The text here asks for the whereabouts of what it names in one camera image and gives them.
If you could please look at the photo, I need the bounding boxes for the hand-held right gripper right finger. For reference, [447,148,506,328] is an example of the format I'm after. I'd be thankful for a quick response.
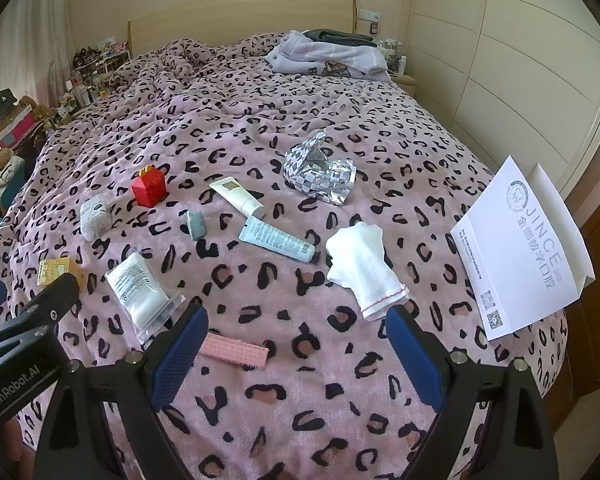
[385,304,563,480]

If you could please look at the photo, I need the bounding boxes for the cream tube with gold label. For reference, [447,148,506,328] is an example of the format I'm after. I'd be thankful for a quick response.
[209,177,267,220]

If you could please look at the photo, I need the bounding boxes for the white sock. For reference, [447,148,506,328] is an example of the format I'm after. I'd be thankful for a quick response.
[325,222,411,321]

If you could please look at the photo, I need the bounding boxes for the speckled white pouch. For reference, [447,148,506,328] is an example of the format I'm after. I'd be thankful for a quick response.
[79,195,113,241]

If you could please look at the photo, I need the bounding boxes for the clear packet of cotton pads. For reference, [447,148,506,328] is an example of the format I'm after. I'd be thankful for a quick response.
[105,251,187,346]

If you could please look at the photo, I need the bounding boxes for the white shelf with figurines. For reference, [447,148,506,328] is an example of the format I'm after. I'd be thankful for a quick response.
[70,37,131,106]

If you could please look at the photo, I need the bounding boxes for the white wardrobe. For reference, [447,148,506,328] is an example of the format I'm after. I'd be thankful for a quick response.
[415,0,600,201]

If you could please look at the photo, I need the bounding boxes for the white paper bag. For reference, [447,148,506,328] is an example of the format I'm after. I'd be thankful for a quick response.
[450,156,596,342]

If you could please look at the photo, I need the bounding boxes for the dark grey folded clothing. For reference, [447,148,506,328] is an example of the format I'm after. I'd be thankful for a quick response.
[302,29,376,46]

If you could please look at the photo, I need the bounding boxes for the cluster of small bottles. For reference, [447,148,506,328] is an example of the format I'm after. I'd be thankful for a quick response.
[377,37,409,75]

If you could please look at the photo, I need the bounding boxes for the pink flat strip packet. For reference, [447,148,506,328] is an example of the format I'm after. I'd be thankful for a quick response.
[200,330,269,368]

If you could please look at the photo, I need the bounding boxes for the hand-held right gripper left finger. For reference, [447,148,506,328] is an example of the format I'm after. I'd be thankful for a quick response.
[35,304,211,480]

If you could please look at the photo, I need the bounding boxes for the small grey pouch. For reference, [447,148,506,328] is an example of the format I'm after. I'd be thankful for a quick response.
[185,210,208,241]

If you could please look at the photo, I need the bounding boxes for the pale blue tube black cap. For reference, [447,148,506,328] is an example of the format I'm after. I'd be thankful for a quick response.
[238,216,322,264]

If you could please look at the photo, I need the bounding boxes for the silver checkered foil bag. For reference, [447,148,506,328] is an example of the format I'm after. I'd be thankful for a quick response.
[283,129,357,207]

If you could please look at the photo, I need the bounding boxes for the pink storage box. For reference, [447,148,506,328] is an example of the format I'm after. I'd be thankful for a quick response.
[0,112,36,146]

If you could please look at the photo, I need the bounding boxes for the small red box yellow handle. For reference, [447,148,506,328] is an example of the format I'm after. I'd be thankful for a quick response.
[131,166,168,207]

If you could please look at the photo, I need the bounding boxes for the sheer white curtain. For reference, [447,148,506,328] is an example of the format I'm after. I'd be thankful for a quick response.
[0,0,71,126]

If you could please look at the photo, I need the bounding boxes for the pink leopard print blanket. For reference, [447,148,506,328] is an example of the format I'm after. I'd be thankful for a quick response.
[0,32,568,480]

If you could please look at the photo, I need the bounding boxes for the beige wooden headboard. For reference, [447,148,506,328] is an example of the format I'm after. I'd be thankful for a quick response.
[127,0,358,58]

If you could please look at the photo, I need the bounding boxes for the pile of folded clothes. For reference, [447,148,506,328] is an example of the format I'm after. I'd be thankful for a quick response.
[265,30,391,81]

